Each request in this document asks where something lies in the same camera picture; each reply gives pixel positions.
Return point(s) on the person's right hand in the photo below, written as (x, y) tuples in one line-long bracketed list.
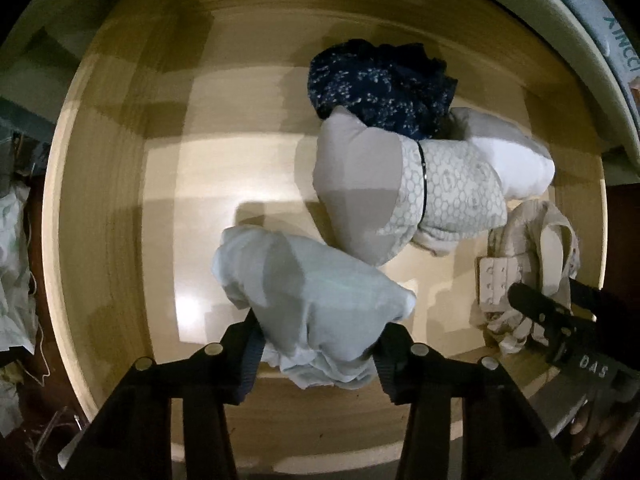
[(582, 427)]

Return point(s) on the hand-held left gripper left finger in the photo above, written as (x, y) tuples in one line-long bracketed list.
[(252, 355)]

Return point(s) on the navy speckled underwear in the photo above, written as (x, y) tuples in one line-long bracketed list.
[(380, 85)]

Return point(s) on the light blue underwear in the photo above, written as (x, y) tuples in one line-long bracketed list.
[(310, 300)]

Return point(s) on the wooden drawer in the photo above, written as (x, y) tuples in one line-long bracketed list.
[(200, 200)]

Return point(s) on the clear plastic packaging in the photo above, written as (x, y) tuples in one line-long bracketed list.
[(60, 440)]

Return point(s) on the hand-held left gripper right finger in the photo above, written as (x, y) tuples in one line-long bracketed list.
[(386, 367)]

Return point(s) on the white underwear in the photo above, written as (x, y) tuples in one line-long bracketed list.
[(520, 170)]

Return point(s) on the pile of clothes at left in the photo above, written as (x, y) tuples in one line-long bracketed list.
[(12, 260)]

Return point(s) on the grey honeycomb patterned underwear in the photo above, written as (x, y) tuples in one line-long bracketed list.
[(450, 195)]

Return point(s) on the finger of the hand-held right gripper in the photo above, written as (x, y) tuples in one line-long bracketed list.
[(535, 306), (597, 300)]

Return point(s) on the beige bra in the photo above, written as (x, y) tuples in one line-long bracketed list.
[(530, 245)]

